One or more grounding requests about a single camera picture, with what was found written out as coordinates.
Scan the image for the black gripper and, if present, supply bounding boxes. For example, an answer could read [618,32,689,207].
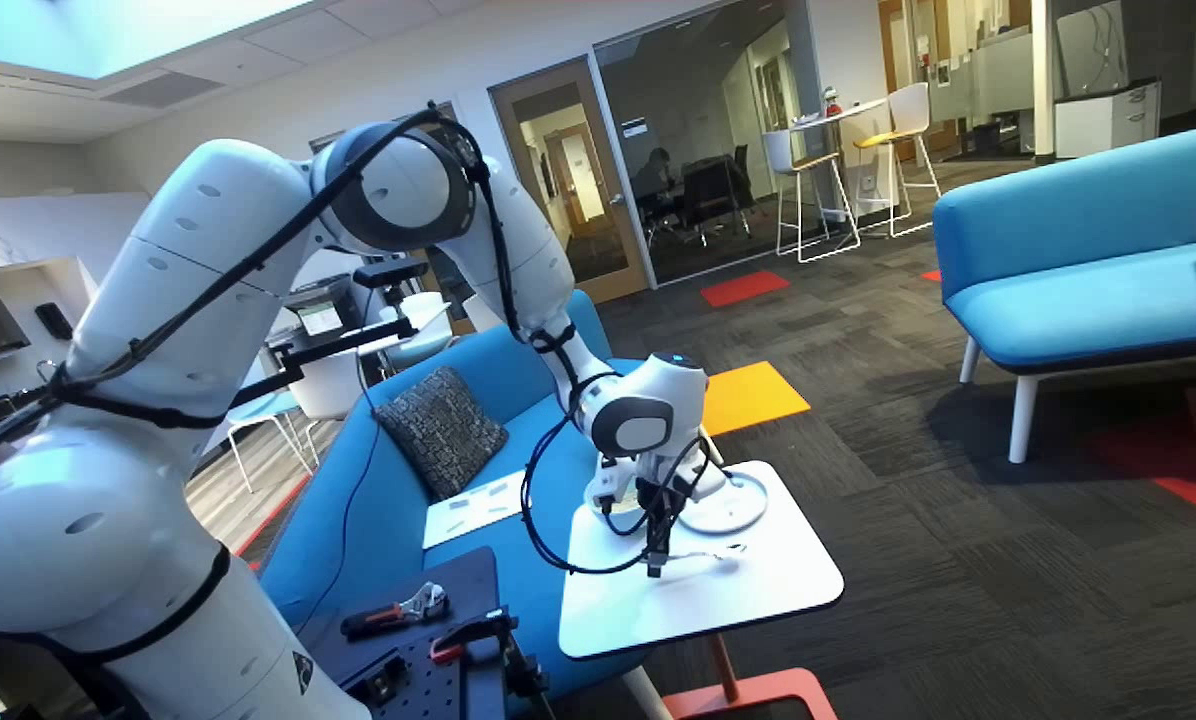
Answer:
[627,458,707,579]

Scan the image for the glass pot lid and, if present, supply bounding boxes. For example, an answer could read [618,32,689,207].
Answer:
[671,464,772,542]

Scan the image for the white side table red base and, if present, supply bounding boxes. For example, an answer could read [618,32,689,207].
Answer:
[552,458,850,720]

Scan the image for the white paper sheet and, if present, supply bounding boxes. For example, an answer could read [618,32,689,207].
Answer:
[418,467,539,554]

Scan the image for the black perforated base board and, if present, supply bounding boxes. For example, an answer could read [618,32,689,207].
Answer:
[304,543,552,720]

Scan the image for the dark patterned pillow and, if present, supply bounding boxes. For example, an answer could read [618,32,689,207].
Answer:
[367,369,513,506]

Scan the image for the blue sofa with pillow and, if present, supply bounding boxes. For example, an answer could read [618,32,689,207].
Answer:
[257,288,712,704]

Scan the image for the black office chair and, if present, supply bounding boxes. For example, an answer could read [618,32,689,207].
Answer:
[679,155,759,231]

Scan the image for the seated person dark clothes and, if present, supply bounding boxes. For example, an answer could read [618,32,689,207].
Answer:
[631,143,691,235]

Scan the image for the white bar stool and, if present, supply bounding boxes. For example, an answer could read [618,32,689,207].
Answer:
[763,128,865,268]

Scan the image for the wooden door lit hallway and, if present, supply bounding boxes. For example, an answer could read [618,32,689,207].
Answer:
[487,55,657,309]

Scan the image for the white high table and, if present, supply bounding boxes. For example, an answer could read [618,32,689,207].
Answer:
[788,96,900,231]

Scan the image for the bar stool yellow seat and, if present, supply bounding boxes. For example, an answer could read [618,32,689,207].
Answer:
[855,80,946,243]

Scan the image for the blue sofa white legs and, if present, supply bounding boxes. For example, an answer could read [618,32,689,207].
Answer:
[929,116,1196,473]

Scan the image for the white low cabinet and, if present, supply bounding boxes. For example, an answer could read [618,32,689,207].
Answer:
[1047,78,1168,163]

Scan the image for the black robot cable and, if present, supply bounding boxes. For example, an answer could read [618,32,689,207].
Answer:
[0,100,707,579]

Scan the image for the black wall dispenser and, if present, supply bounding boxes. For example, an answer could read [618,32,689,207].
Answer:
[33,300,76,344]

